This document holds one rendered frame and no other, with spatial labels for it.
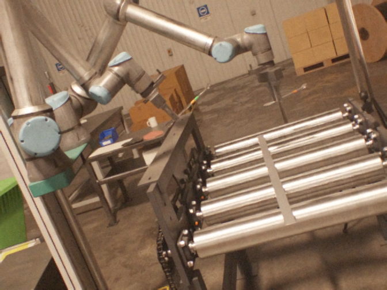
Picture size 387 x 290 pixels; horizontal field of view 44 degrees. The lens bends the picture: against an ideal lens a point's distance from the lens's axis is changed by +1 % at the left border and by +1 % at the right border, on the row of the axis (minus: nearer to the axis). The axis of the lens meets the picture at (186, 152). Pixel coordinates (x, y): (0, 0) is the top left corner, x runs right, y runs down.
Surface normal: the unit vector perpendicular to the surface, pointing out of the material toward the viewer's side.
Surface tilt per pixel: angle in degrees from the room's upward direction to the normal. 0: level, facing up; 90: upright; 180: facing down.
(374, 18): 90
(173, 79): 90
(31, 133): 95
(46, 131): 95
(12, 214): 100
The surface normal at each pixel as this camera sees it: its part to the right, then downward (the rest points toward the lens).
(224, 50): -0.25, 0.39
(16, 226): 0.95, -0.07
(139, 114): -0.07, 0.28
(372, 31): -0.88, 0.40
